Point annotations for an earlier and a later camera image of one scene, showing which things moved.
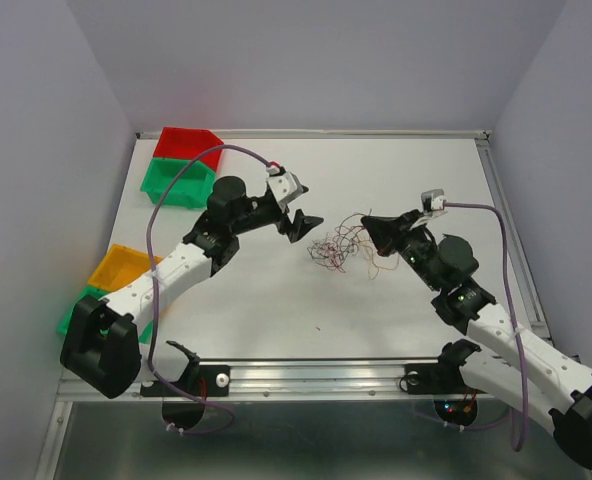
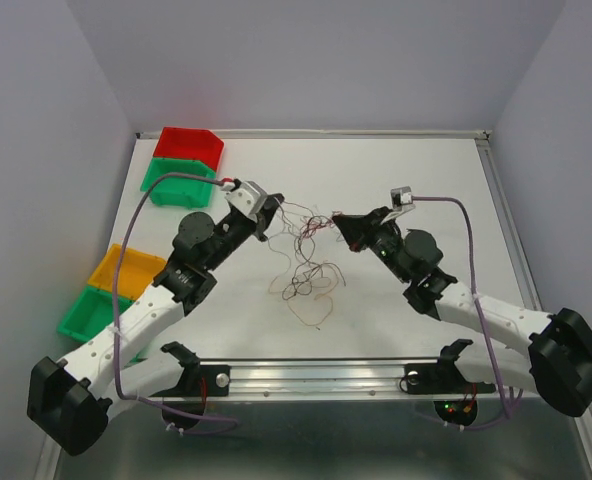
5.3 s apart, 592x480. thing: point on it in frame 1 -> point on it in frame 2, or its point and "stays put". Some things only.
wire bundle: (350, 246) -> (306, 281)
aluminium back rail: (340, 134) stays put
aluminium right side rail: (511, 234) stays put
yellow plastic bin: (121, 265) stays put
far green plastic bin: (190, 187) stays put
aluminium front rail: (296, 379) stays put
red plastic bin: (189, 144) stays put
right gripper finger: (385, 249) -> (359, 243)
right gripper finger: (384, 231) -> (355, 228)
